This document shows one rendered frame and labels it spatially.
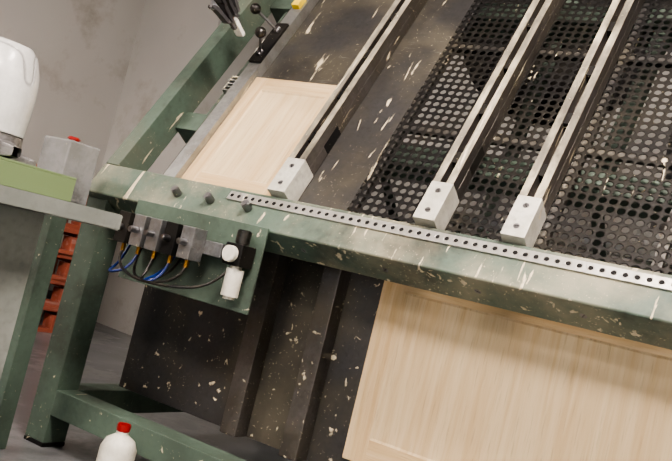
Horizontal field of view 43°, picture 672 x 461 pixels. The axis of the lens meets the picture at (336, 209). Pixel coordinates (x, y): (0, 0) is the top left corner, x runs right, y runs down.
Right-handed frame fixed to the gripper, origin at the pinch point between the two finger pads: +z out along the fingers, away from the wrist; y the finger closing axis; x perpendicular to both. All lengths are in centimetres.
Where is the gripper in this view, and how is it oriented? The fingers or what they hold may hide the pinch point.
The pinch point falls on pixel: (236, 27)
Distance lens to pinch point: 292.4
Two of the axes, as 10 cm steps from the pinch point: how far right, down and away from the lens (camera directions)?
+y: -4.6, 7.4, -4.8
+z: 3.2, 6.5, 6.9
